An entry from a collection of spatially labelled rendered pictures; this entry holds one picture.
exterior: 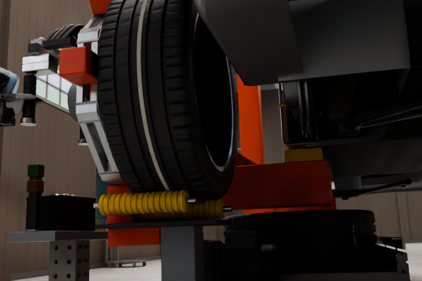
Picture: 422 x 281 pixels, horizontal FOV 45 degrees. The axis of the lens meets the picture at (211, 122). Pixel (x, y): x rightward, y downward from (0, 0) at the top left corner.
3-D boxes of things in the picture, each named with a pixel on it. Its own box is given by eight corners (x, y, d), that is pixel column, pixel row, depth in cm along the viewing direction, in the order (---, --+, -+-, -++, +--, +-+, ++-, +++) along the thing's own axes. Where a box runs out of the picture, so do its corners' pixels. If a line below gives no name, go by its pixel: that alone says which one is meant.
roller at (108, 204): (193, 210, 133) (193, 188, 134) (89, 215, 140) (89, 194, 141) (199, 211, 138) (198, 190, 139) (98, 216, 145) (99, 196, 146)
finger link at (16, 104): (35, 113, 146) (10, 117, 149) (36, 93, 147) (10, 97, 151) (27, 111, 143) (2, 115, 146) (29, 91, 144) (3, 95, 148)
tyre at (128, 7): (166, 13, 111) (214, -45, 168) (67, 27, 116) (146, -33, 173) (219, 247, 140) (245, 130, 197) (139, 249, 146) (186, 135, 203)
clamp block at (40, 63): (48, 69, 147) (49, 51, 148) (21, 72, 149) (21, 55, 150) (58, 74, 152) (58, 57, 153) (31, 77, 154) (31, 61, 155)
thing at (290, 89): (313, 148, 140) (301, 29, 135) (284, 150, 141) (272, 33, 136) (315, 126, 170) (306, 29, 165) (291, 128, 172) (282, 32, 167)
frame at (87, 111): (96, 173, 128) (99, -25, 140) (72, 175, 130) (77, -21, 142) (167, 190, 180) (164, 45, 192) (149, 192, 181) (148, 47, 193)
